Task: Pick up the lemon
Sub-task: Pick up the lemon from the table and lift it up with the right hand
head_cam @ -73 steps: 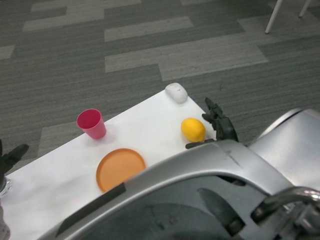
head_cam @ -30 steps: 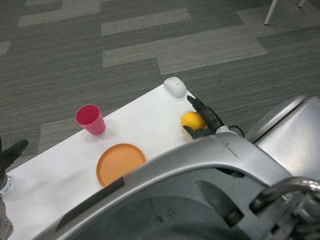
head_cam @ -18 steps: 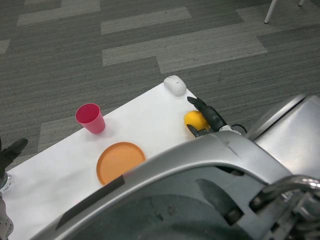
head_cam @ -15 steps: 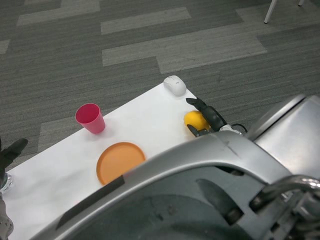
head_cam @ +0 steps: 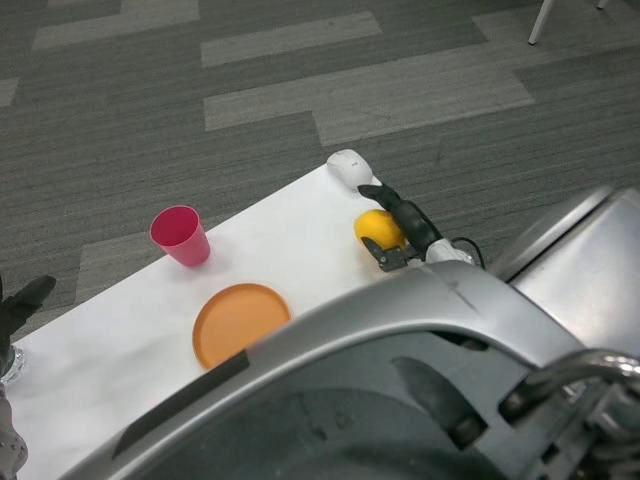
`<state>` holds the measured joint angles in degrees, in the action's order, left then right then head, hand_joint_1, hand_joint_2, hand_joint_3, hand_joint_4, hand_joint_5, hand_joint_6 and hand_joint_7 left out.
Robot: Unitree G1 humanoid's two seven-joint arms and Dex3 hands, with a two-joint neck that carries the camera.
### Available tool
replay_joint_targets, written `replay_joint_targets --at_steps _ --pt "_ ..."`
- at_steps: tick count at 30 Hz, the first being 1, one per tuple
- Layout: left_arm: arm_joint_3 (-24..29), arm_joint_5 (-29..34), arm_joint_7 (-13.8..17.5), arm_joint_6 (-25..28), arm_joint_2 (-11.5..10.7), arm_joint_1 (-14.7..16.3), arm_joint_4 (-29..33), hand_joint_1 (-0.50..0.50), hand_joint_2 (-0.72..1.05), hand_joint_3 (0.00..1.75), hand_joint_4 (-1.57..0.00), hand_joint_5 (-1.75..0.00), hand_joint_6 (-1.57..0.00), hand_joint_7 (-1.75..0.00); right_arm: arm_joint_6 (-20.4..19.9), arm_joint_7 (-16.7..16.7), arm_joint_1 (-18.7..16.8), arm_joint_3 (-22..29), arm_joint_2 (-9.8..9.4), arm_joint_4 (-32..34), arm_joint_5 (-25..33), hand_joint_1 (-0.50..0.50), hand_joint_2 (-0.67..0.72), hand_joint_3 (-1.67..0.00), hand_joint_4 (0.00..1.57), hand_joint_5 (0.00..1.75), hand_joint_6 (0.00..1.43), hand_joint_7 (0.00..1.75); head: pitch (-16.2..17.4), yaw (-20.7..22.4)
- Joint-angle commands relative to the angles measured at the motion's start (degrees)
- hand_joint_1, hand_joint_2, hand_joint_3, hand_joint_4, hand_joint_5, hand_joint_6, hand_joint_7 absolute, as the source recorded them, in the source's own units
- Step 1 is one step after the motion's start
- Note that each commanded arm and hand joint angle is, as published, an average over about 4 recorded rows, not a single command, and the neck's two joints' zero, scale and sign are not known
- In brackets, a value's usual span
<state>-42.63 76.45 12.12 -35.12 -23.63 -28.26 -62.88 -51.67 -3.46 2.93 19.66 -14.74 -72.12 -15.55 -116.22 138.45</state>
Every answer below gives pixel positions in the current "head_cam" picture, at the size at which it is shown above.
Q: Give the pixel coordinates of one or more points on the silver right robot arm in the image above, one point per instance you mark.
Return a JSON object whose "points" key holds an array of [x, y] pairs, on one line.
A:
{"points": [[575, 260]]}

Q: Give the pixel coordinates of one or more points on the white chair leg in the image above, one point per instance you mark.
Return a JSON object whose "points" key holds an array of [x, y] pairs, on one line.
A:
{"points": [[603, 3], [540, 20]]}

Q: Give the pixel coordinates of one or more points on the pink plastic cup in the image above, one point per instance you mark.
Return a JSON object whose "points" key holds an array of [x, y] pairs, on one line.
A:
{"points": [[182, 240]]}

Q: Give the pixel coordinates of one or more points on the white computer mouse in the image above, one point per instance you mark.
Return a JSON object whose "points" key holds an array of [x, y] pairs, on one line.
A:
{"points": [[348, 167]]}

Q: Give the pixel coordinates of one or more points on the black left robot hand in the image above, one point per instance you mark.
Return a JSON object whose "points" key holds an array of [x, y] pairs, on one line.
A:
{"points": [[17, 307]]}

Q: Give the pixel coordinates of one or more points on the yellow lemon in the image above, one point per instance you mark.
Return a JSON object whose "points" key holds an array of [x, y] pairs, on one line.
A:
{"points": [[376, 225]]}

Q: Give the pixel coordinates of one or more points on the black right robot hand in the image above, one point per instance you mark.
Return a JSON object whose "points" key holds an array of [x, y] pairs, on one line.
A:
{"points": [[412, 222]]}

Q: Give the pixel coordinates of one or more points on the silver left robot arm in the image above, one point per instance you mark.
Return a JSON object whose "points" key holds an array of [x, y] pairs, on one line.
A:
{"points": [[7, 440]]}

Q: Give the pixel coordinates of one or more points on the silver robot chest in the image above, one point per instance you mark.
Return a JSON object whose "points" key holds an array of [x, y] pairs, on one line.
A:
{"points": [[380, 320]]}

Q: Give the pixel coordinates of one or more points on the orange round plate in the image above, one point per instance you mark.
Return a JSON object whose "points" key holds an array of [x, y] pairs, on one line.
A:
{"points": [[240, 320]]}

